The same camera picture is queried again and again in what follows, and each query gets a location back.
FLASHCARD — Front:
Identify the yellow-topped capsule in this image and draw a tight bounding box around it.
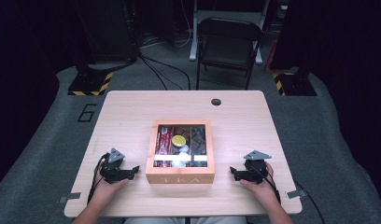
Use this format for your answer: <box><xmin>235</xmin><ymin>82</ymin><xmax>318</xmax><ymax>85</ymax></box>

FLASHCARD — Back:
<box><xmin>171</xmin><ymin>134</ymin><xmax>187</xmax><ymax>147</ymax></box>

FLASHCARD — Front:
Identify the black yellow striped stand base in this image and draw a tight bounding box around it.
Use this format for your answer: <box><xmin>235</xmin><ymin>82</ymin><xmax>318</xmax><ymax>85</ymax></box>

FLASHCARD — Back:
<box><xmin>67</xmin><ymin>71</ymin><xmax>114</xmax><ymax>97</ymax></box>
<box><xmin>271</xmin><ymin>71</ymin><xmax>318</xmax><ymax>97</ymax></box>

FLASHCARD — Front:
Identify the bundle of red packets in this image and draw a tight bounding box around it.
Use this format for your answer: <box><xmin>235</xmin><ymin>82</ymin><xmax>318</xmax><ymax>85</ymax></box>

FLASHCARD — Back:
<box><xmin>154</xmin><ymin>125</ymin><xmax>174</xmax><ymax>168</ymax></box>

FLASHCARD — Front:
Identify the black floor cable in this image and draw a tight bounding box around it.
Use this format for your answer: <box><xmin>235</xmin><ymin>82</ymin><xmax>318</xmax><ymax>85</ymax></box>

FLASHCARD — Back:
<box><xmin>292</xmin><ymin>180</ymin><xmax>326</xmax><ymax>224</ymax></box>
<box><xmin>140</xmin><ymin>57</ymin><xmax>168</xmax><ymax>91</ymax></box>
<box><xmin>138</xmin><ymin>54</ymin><xmax>191</xmax><ymax>91</ymax></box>

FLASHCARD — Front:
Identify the black folding chair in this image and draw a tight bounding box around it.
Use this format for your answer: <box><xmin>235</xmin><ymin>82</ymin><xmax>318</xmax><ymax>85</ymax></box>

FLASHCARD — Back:
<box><xmin>196</xmin><ymin>17</ymin><xmax>266</xmax><ymax>91</ymax></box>

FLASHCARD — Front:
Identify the white metal desk frame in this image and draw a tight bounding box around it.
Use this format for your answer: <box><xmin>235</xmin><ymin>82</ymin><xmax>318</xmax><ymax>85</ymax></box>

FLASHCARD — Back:
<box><xmin>189</xmin><ymin>0</ymin><xmax>263</xmax><ymax>65</ymax></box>

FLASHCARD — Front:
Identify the grey tape strip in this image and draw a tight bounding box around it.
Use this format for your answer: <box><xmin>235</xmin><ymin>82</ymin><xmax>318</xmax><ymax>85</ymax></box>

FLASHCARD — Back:
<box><xmin>58</xmin><ymin>191</ymin><xmax>82</xmax><ymax>203</ymax></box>
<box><xmin>286</xmin><ymin>189</ymin><xmax>307</xmax><ymax>200</ymax></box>

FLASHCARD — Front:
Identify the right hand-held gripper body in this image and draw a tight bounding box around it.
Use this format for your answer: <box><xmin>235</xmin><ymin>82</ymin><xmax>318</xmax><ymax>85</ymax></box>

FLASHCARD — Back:
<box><xmin>243</xmin><ymin>150</ymin><xmax>273</xmax><ymax>185</ymax></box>

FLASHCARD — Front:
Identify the red object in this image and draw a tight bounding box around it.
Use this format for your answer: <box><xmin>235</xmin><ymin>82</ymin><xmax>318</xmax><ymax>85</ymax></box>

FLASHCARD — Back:
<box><xmin>264</xmin><ymin>40</ymin><xmax>278</xmax><ymax>71</ymax></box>

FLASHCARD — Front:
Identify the brown capsule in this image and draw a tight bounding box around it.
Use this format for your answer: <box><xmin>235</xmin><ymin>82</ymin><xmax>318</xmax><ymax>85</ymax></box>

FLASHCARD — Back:
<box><xmin>174</xmin><ymin>126</ymin><xmax>191</xmax><ymax>138</ymax></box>

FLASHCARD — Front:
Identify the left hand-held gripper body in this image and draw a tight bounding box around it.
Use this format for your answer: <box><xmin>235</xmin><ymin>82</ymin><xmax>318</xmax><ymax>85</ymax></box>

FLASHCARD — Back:
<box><xmin>99</xmin><ymin>147</ymin><xmax>128</xmax><ymax>185</ymax></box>

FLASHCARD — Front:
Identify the hand-held gripper black cable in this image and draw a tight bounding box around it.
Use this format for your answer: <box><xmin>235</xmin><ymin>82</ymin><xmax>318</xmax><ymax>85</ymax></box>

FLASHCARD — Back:
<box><xmin>87</xmin><ymin>153</ymin><xmax>110</xmax><ymax>204</ymax></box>
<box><xmin>247</xmin><ymin>162</ymin><xmax>281</xmax><ymax>204</ymax></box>

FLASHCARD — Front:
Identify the person's right hand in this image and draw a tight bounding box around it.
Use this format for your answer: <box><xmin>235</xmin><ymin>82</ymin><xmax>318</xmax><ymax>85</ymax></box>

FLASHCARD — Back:
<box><xmin>239</xmin><ymin>161</ymin><xmax>281</xmax><ymax>208</ymax></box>

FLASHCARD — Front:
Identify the white cable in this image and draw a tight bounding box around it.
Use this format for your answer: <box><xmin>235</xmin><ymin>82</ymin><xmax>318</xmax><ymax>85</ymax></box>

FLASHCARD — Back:
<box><xmin>175</xmin><ymin>0</ymin><xmax>193</xmax><ymax>49</ymax></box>

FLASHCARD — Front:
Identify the black computer cabinet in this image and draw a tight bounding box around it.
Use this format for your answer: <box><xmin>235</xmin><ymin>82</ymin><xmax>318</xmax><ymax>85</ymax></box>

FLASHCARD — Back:
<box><xmin>76</xmin><ymin>0</ymin><xmax>140</xmax><ymax>63</ymax></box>

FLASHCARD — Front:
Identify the left hand-held gripper black cable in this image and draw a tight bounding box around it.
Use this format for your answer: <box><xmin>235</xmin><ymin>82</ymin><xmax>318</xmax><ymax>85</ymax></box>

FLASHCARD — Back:
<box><xmin>87</xmin><ymin>153</ymin><xmax>110</xmax><ymax>204</ymax></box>

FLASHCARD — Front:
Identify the wooden tea box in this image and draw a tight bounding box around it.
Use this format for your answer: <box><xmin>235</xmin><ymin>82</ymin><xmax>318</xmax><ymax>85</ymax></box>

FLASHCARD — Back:
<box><xmin>145</xmin><ymin>119</ymin><xmax>217</xmax><ymax>185</ymax></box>

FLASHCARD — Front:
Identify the right hand-held gripper black cable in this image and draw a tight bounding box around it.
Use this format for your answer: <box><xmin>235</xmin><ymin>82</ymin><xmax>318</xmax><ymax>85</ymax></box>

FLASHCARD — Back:
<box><xmin>247</xmin><ymin>162</ymin><xmax>281</xmax><ymax>204</ymax></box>

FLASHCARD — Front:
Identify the person's left hand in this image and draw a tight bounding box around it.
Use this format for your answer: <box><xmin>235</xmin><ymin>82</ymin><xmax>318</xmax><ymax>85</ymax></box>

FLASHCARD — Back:
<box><xmin>91</xmin><ymin>172</ymin><xmax>130</xmax><ymax>208</ymax></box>

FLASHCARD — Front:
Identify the pile of dark tea bags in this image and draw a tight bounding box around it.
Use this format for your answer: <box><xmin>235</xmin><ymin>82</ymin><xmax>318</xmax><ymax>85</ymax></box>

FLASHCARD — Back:
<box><xmin>190</xmin><ymin>125</ymin><xmax>207</xmax><ymax>168</ymax></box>

